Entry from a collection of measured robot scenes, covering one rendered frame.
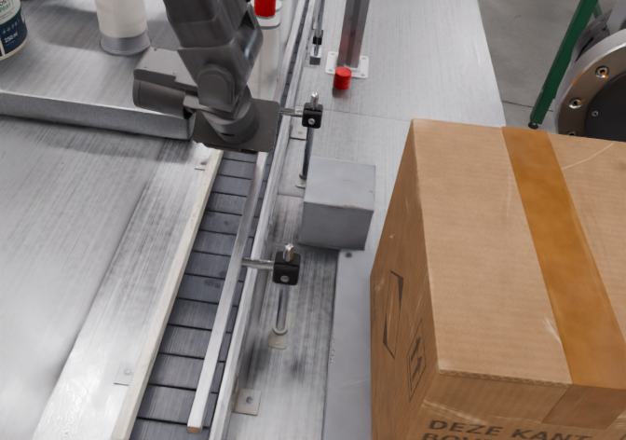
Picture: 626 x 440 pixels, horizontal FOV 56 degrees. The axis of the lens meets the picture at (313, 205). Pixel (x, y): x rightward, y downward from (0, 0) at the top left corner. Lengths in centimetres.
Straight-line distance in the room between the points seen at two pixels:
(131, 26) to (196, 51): 58
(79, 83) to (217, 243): 44
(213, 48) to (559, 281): 36
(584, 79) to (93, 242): 66
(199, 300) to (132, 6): 59
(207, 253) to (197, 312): 10
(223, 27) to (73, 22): 76
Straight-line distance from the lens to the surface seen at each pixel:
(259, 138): 74
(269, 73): 98
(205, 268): 77
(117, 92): 107
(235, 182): 88
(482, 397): 47
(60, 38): 125
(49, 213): 94
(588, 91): 72
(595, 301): 52
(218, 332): 61
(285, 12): 104
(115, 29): 115
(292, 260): 66
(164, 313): 69
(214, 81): 58
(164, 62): 65
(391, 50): 136
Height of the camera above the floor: 148
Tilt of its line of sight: 44 degrees down
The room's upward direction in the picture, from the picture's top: 8 degrees clockwise
